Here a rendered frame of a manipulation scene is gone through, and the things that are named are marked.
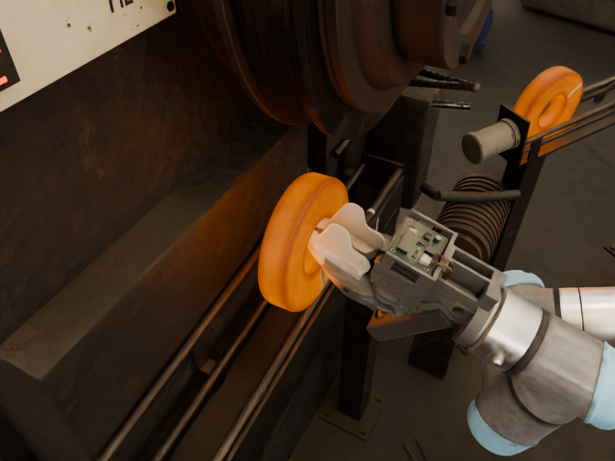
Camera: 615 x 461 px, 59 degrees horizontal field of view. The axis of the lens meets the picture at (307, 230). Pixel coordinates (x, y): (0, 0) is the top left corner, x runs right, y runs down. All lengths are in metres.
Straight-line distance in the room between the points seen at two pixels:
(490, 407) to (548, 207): 1.48
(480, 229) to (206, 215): 0.65
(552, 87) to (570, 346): 0.63
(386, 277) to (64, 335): 0.30
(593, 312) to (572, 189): 1.50
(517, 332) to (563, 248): 1.40
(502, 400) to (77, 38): 0.52
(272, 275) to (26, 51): 0.29
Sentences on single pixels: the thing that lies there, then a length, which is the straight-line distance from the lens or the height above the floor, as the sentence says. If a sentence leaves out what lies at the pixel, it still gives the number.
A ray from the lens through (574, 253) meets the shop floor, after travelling 1.94.
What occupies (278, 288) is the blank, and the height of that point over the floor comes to 0.83.
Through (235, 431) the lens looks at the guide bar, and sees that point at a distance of 0.64.
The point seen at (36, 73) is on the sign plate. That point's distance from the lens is 0.44.
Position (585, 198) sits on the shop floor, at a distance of 2.18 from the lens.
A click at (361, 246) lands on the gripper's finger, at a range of 0.59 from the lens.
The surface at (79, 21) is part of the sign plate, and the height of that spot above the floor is 1.09.
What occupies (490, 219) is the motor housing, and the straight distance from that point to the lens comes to 1.15.
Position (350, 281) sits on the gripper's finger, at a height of 0.83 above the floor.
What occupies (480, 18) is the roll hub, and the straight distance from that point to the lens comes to 0.67.
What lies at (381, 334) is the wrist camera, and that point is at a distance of 0.64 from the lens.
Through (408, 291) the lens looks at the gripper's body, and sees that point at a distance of 0.54.
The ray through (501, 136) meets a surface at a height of 0.69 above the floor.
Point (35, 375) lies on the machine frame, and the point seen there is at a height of 0.87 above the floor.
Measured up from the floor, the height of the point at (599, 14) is 0.10.
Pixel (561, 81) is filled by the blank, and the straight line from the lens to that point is 1.12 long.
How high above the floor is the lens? 1.25
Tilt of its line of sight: 44 degrees down
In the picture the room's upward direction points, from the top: straight up
